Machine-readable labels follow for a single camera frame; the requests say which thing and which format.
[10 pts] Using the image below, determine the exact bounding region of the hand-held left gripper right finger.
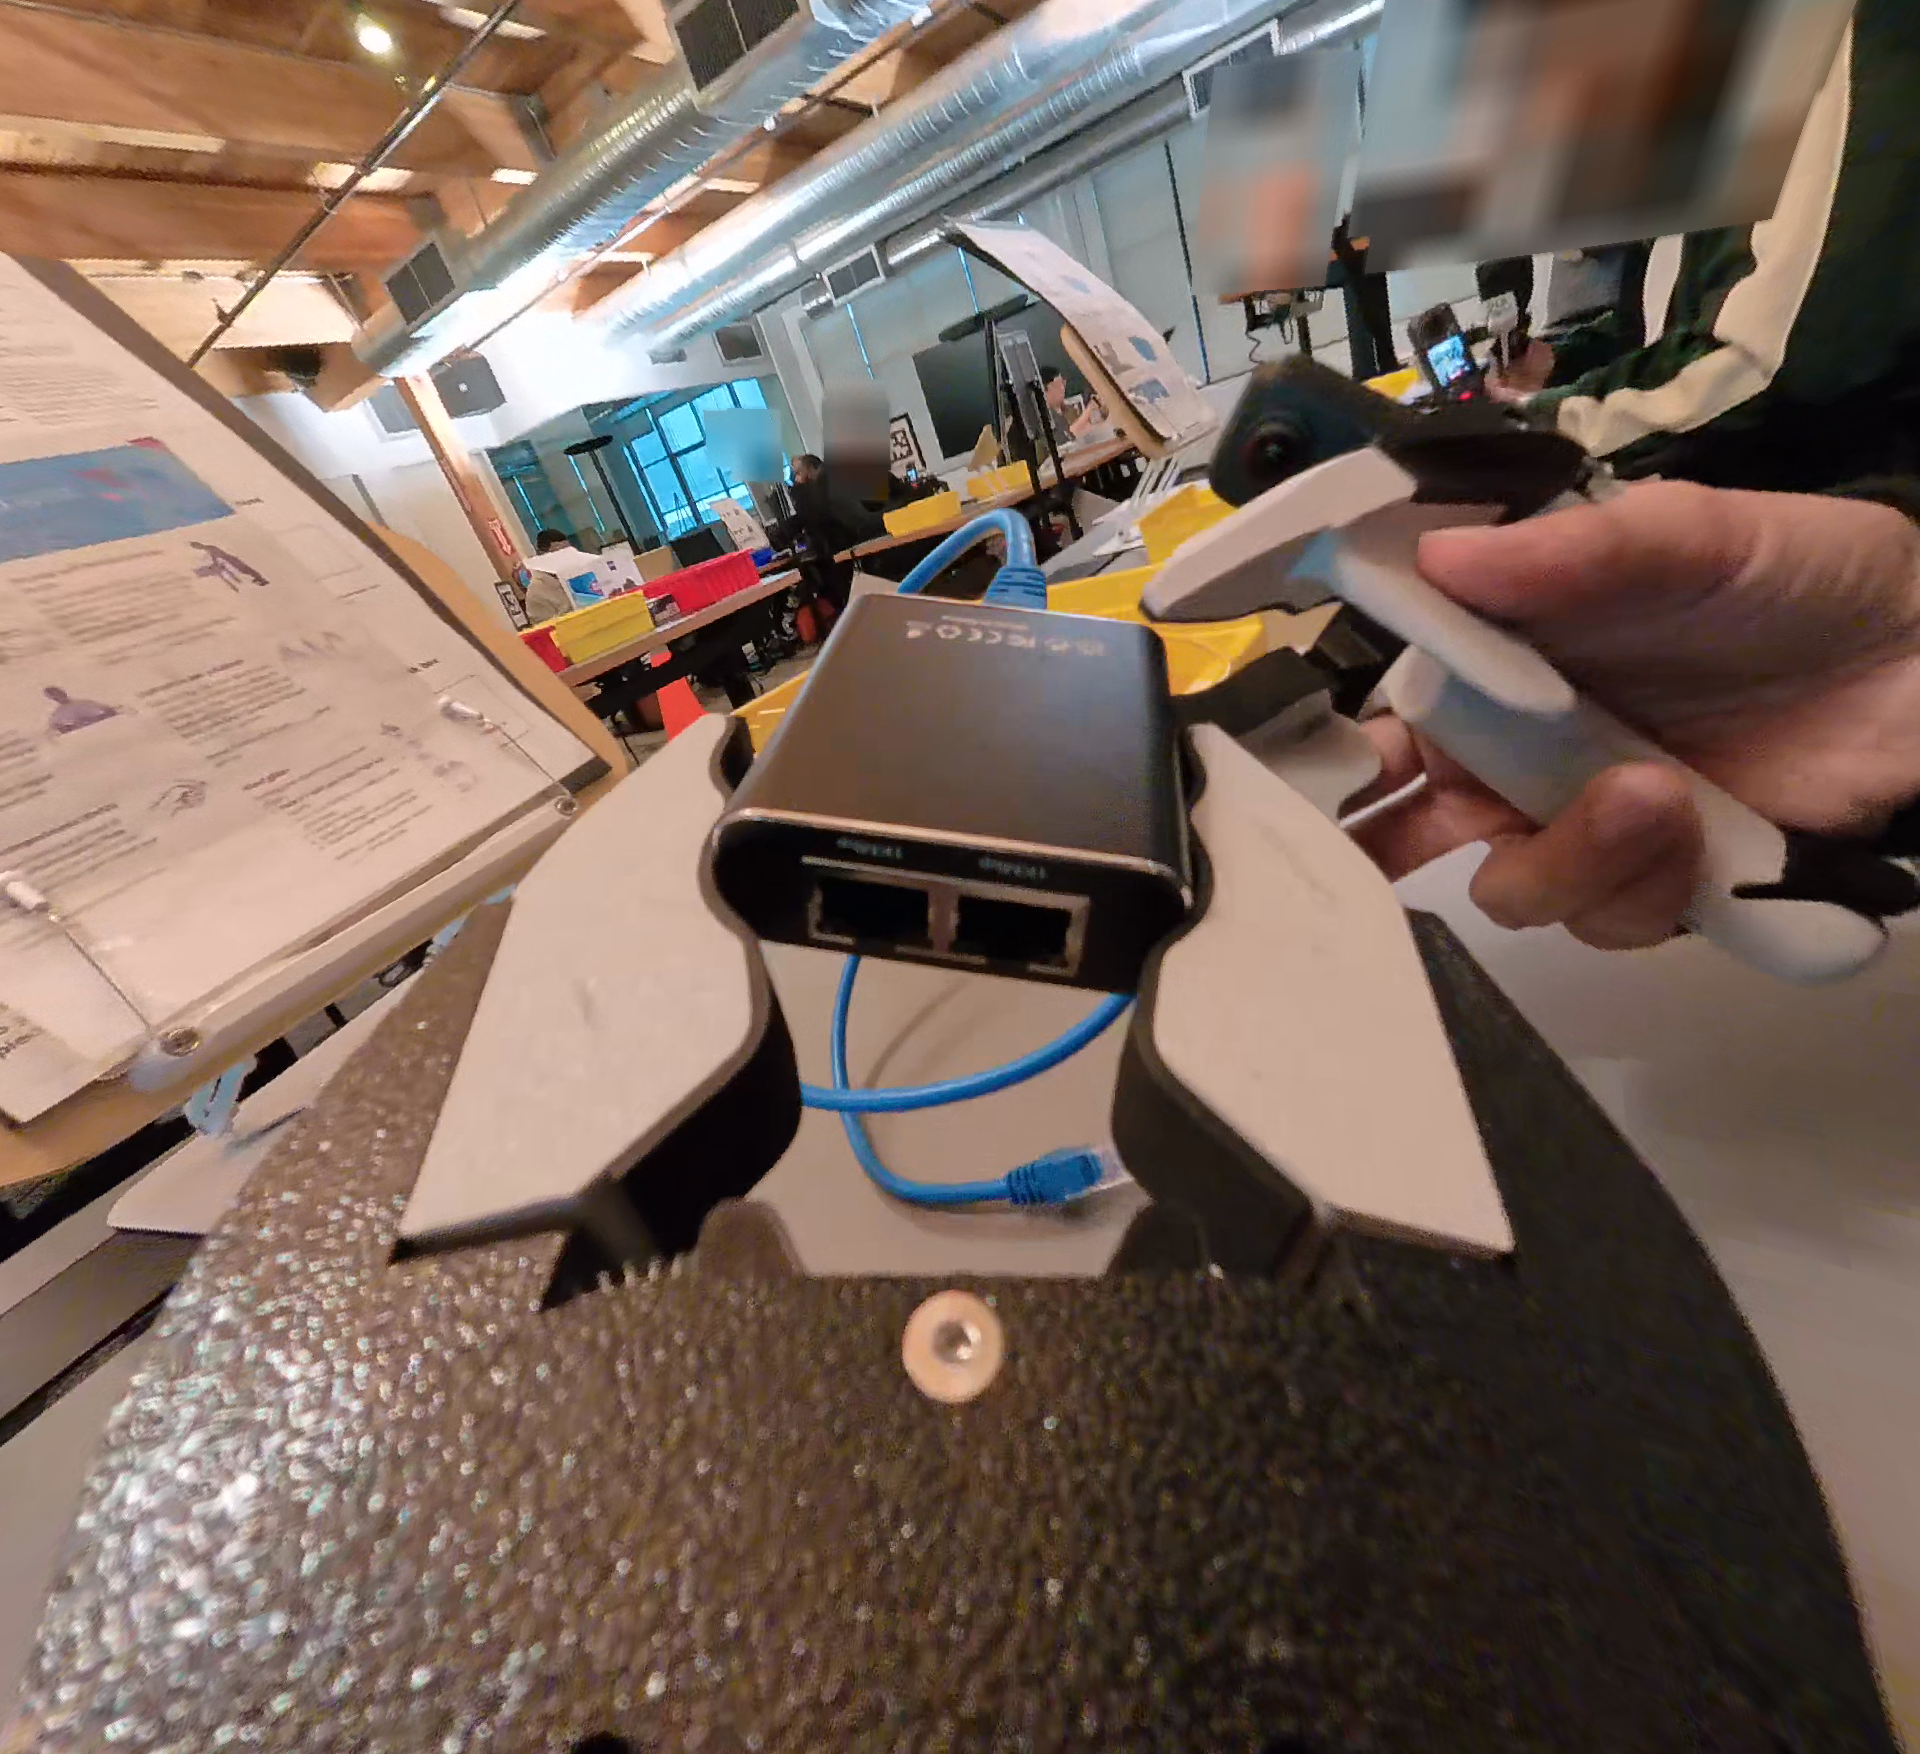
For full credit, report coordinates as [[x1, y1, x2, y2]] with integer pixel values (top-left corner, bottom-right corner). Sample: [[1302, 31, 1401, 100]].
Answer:
[[1110, 722, 1518, 1279]]

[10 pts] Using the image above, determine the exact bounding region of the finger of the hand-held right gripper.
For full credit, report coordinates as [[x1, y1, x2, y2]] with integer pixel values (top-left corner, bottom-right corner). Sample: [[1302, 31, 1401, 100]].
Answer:
[[1140, 446, 1423, 628]]

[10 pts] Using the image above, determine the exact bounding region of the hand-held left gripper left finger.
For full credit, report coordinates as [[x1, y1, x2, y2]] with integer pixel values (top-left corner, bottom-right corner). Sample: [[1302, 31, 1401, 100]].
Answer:
[[394, 716, 807, 1312]]

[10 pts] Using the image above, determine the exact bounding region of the blue network cable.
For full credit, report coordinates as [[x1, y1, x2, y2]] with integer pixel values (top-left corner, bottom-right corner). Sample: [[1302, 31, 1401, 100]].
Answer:
[[795, 508, 1141, 1214]]

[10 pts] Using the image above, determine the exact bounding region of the black network adapter box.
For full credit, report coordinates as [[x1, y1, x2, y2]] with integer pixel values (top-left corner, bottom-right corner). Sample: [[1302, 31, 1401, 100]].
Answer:
[[709, 590, 1202, 995]]

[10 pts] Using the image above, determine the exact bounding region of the person's right forearm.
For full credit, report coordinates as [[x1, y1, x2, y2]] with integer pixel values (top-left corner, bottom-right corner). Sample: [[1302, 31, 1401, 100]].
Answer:
[[1532, 0, 1920, 526]]

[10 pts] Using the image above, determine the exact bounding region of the grey desk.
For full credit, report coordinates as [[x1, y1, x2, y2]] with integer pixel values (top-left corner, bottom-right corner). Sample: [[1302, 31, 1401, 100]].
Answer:
[[0, 869, 1920, 1754]]

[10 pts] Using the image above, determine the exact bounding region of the person's right hand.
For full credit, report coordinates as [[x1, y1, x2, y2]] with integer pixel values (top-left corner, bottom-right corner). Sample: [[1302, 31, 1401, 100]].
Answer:
[[1358, 480, 1920, 956]]

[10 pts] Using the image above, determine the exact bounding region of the wooden document stand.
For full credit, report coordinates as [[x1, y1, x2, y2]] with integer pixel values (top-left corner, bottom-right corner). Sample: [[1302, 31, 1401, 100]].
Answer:
[[946, 215, 1221, 452], [0, 254, 623, 1239]]

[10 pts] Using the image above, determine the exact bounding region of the small yellow plastic bin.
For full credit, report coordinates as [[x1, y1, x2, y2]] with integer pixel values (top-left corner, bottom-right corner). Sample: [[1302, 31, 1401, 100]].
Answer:
[[553, 590, 656, 667]]

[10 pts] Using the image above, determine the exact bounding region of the red plastic bin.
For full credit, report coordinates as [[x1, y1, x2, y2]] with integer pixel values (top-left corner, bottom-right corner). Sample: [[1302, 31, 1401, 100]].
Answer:
[[645, 551, 760, 618]]

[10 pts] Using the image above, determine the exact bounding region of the printed instruction sheet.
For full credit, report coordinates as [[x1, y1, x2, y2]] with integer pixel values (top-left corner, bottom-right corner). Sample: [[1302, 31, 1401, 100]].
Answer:
[[0, 268, 601, 1128]]

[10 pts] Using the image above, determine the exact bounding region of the small black camera with screen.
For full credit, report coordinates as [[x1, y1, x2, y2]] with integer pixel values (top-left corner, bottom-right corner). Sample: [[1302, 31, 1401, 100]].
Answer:
[[1410, 302, 1502, 405]]

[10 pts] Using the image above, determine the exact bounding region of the black wall monitor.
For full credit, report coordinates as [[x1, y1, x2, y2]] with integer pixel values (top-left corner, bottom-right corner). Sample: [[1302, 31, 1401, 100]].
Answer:
[[916, 311, 1071, 452]]

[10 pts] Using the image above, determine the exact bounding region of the silver ventilation duct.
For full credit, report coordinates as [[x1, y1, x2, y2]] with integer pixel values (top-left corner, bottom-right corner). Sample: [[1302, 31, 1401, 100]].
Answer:
[[599, 0, 1413, 346], [353, 0, 1246, 376]]

